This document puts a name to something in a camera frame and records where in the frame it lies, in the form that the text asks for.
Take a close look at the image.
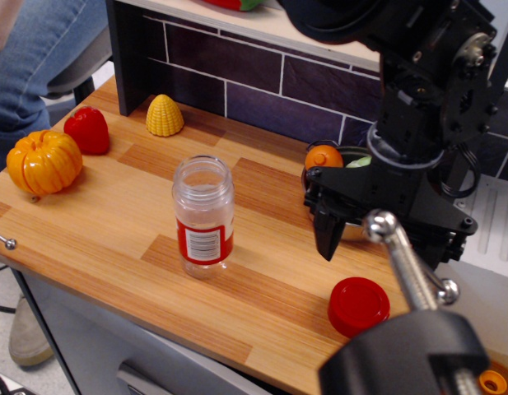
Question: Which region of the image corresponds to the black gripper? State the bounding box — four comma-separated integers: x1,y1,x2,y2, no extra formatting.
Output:
303,160,478,268

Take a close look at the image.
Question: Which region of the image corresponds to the red plastic cap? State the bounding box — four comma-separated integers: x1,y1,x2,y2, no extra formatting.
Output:
328,277,390,338

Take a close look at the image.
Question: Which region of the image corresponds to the clear plastic jar red label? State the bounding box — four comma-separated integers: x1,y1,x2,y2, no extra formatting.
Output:
172,155,235,280

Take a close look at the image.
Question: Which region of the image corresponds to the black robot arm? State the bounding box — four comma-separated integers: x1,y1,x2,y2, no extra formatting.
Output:
282,1,496,266

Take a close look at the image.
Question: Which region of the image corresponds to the orange clamp cap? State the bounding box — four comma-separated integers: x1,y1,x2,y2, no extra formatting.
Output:
478,369,508,395

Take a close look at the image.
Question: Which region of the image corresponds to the silver metal pot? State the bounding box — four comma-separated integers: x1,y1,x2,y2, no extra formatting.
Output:
301,140,374,243

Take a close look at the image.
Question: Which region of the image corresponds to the orange toy fruit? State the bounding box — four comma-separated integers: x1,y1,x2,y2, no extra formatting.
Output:
305,145,344,170

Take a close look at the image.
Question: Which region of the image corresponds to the green toy cabbage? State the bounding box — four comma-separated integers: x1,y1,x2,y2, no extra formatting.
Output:
346,156,371,169

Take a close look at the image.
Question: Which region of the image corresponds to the black clamp with metal screw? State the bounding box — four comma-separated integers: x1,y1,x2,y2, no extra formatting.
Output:
319,210,490,394

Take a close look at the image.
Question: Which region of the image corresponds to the white grooved drain board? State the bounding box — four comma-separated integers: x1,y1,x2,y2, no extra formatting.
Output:
454,175,508,278

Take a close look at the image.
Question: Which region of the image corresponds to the dark shelf with brick backsplash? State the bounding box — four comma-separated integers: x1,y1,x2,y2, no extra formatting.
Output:
105,0,508,185

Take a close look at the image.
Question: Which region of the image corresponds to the yellow toy corn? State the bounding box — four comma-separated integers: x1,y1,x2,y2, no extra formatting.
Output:
146,94,184,137

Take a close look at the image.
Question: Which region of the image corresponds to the red green toy on shelf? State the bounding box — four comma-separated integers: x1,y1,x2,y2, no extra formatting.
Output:
205,0,263,12

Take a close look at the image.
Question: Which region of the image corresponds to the red toy bell pepper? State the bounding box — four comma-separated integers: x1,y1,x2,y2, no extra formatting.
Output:
63,106,110,155

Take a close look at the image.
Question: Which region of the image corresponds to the grey office chair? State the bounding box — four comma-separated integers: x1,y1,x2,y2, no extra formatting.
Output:
46,27,112,105

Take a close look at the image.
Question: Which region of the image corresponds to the orange toy pumpkin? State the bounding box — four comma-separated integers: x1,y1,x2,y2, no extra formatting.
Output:
7,130,83,196

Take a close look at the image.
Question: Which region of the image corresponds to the small metal rod with ball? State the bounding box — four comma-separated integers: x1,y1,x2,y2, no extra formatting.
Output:
0,235,16,250

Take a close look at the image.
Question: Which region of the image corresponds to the beige shoe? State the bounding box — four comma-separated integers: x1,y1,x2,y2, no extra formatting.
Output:
8,296,54,367

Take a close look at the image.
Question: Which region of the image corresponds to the person leg in jeans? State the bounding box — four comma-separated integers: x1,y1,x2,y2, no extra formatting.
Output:
0,1,108,172

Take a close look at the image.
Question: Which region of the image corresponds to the grey drawer handle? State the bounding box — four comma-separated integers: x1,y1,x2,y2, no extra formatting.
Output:
116,362,171,395

